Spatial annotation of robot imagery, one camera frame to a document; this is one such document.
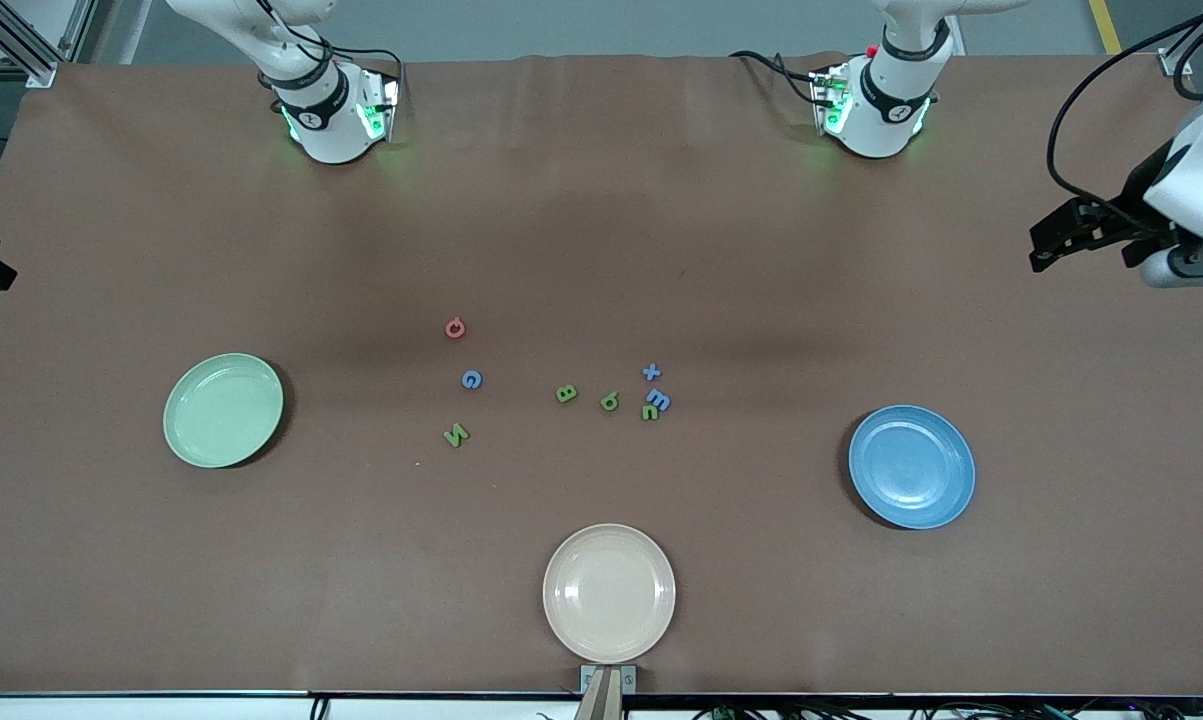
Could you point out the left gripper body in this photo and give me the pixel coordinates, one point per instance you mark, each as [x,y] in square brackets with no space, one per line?
[1137,197]

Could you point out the blue lowercase letter m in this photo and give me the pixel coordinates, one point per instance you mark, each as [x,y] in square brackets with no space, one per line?
[659,401]

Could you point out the red letter Q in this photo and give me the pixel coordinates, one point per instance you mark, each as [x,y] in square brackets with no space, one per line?
[449,329]

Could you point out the blue letter G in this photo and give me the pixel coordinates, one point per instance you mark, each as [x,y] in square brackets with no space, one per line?
[465,380]

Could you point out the green lowercase letter a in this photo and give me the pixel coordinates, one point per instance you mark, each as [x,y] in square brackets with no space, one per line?
[612,404]

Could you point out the green letter N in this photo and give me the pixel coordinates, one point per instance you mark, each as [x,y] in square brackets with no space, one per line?
[456,435]

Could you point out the green letter B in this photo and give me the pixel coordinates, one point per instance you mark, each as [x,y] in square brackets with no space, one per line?
[566,394]

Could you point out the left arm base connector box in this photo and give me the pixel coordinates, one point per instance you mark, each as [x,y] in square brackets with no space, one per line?
[827,100]

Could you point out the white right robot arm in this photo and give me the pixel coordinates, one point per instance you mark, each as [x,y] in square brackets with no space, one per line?
[331,130]

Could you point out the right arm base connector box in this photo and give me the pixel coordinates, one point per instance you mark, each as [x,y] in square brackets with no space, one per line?
[381,105]

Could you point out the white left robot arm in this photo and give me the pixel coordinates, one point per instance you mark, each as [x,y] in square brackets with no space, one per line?
[881,120]

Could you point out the green plate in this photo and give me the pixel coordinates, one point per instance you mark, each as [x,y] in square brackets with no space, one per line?
[223,410]

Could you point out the blue plate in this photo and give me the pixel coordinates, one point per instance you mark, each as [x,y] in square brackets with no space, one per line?
[911,467]

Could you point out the brown table mat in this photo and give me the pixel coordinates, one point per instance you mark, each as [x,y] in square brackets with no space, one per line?
[601,250]

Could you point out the beige plate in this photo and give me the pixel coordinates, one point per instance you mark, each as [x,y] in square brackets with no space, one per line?
[609,593]

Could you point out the aluminium frame profile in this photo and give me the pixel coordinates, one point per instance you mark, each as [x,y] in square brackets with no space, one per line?
[21,45]
[1176,60]

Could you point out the white table edge rail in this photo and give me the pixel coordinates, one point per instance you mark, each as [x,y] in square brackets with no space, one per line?
[161,708]

